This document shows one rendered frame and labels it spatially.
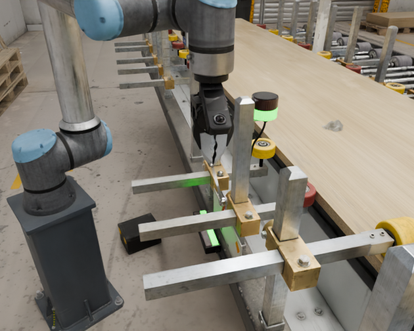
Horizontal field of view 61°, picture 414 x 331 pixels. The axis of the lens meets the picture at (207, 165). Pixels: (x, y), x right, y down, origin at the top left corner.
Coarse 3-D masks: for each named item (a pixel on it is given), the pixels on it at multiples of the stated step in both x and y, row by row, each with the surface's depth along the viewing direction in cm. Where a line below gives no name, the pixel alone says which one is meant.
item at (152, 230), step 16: (256, 208) 89; (272, 208) 89; (304, 208) 91; (144, 224) 84; (160, 224) 84; (176, 224) 84; (192, 224) 84; (208, 224) 86; (224, 224) 87; (144, 240) 83
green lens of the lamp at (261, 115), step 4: (276, 108) 78; (256, 112) 78; (260, 112) 77; (264, 112) 77; (268, 112) 77; (272, 112) 77; (276, 112) 78; (256, 116) 78; (260, 116) 78; (264, 116) 77; (268, 116) 77; (272, 116) 78; (276, 116) 79; (260, 120) 78; (264, 120) 78; (268, 120) 78
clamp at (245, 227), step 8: (232, 200) 91; (248, 200) 91; (232, 208) 90; (240, 208) 88; (248, 208) 88; (240, 216) 85; (256, 216) 85; (240, 224) 84; (248, 224) 84; (256, 224) 85; (240, 232) 85; (248, 232) 86; (256, 232) 86
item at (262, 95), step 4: (260, 92) 80; (264, 92) 80; (268, 92) 80; (256, 96) 78; (260, 96) 78; (264, 96) 78; (268, 96) 78; (272, 96) 78; (276, 96) 78; (256, 120) 79; (264, 124) 82; (264, 128) 82; (260, 132) 83; (256, 140) 83; (252, 144) 84; (252, 148) 84
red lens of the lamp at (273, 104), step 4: (256, 92) 80; (252, 96) 78; (256, 100) 76; (260, 100) 76; (264, 100) 76; (268, 100) 76; (272, 100) 76; (276, 100) 76; (256, 104) 77; (260, 104) 76; (264, 104) 76; (268, 104) 76; (272, 104) 76; (276, 104) 77; (256, 108) 77; (260, 108) 77; (264, 108) 76; (268, 108) 76; (272, 108) 77
